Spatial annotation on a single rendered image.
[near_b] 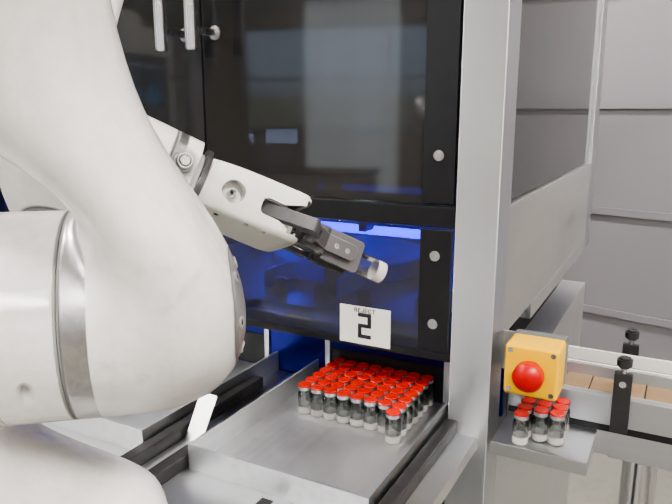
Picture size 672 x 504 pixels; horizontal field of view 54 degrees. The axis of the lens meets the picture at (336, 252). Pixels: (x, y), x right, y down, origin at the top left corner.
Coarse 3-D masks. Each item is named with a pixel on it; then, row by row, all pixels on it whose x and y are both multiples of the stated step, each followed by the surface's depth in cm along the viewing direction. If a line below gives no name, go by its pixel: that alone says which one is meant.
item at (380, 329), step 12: (348, 312) 100; (360, 312) 99; (372, 312) 98; (384, 312) 97; (348, 324) 100; (372, 324) 98; (384, 324) 98; (348, 336) 101; (372, 336) 99; (384, 336) 98
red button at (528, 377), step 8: (520, 368) 86; (528, 368) 85; (536, 368) 85; (512, 376) 87; (520, 376) 86; (528, 376) 85; (536, 376) 85; (544, 376) 86; (520, 384) 86; (528, 384) 85; (536, 384) 85; (528, 392) 86
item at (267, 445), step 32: (288, 384) 106; (256, 416) 98; (288, 416) 100; (192, 448) 85; (224, 448) 90; (256, 448) 90; (288, 448) 90; (320, 448) 90; (352, 448) 90; (384, 448) 90; (416, 448) 86; (256, 480) 81; (288, 480) 78; (320, 480) 83; (352, 480) 83; (384, 480) 77
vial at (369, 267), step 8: (368, 256) 66; (360, 264) 65; (368, 264) 65; (376, 264) 66; (384, 264) 66; (360, 272) 66; (368, 272) 66; (376, 272) 66; (384, 272) 66; (376, 280) 66
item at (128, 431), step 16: (240, 368) 119; (256, 368) 112; (272, 368) 117; (224, 384) 104; (128, 416) 100; (144, 416) 100; (160, 416) 100; (176, 416) 95; (80, 432) 95; (96, 432) 93; (112, 432) 92; (128, 432) 90; (144, 432) 89; (128, 448) 91
